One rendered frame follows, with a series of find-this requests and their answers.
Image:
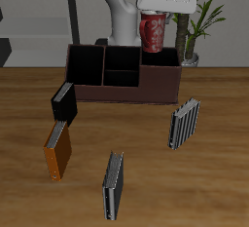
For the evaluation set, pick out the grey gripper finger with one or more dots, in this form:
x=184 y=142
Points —
x=169 y=17

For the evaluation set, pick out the red patterned mug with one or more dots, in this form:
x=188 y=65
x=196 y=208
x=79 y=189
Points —
x=155 y=31

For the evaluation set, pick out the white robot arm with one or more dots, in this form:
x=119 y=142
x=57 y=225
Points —
x=123 y=16

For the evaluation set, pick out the dark brown desk caddy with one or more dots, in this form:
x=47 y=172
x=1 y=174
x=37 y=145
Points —
x=155 y=84

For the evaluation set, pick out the green pot plant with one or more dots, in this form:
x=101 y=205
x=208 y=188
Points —
x=182 y=32

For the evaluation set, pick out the black white striped book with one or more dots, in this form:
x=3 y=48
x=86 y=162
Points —
x=186 y=123

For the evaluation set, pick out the orange book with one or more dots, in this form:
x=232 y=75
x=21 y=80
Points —
x=61 y=153

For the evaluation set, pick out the dark grey book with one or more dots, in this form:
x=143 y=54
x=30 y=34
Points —
x=115 y=188

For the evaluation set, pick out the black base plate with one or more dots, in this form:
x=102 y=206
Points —
x=101 y=42

